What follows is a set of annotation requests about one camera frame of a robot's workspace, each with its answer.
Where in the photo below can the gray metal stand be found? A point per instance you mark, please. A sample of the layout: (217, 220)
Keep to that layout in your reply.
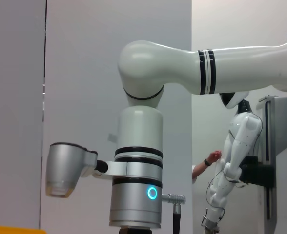
(285, 126)

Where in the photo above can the black mounting box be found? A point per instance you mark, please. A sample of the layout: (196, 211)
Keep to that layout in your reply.
(258, 171)

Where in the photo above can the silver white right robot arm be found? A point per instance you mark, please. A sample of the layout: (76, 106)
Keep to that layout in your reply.
(138, 136)

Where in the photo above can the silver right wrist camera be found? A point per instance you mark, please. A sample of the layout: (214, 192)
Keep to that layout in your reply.
(63, 165)

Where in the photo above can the white humanoid robot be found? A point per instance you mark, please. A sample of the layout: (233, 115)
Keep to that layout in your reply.
(241, 136)

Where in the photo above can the yellow plastic bin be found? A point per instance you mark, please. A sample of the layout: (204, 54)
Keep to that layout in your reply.
(14, 230)

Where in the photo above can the background person forearm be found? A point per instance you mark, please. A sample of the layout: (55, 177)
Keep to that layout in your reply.
(200, 168)

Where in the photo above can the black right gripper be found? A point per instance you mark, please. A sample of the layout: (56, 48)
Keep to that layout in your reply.
(138, 231)

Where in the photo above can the background person hand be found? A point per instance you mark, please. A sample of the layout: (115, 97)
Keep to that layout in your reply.
(215, 156)

